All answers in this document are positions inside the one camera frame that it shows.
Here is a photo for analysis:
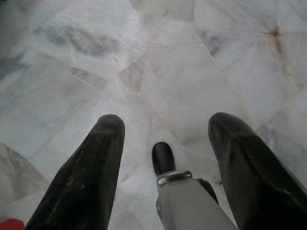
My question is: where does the grey robot leg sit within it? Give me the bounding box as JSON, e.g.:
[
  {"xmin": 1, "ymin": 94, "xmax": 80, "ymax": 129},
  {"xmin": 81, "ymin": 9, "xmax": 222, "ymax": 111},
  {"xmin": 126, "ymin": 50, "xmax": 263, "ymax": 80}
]
[{"xmin": 155, "ymin": 170, "xmax": 238, "ymax": 230}]

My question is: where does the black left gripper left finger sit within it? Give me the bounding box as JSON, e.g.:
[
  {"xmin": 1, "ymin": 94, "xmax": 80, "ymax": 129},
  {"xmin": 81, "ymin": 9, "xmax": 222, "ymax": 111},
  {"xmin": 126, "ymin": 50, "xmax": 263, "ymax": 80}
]
[{"xmin": 25, "ymin": 114, "xmax": 126, "ymax": 230}]

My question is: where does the black robot foot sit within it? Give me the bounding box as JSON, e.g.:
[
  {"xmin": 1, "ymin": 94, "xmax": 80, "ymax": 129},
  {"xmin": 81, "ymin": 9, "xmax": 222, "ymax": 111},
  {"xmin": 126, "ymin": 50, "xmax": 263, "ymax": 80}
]
[{"xmin": 151, "ymin": 142, "xmax": 177, "ymax": 177}]

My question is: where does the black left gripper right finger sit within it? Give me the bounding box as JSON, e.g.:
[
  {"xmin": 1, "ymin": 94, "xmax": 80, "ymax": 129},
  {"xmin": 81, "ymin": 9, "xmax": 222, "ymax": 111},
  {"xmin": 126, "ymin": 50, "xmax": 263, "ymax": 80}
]
[{"xmin": 208, "ymin": 112, "xmax": 307, "ymax": 230}]

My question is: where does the red object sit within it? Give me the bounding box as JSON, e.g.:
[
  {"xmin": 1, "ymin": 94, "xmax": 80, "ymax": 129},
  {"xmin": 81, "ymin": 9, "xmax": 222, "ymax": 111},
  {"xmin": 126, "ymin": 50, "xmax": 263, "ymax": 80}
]
[{"xmin": 0, "ymin": 211, "xmax": 25, "ymax": 230}]

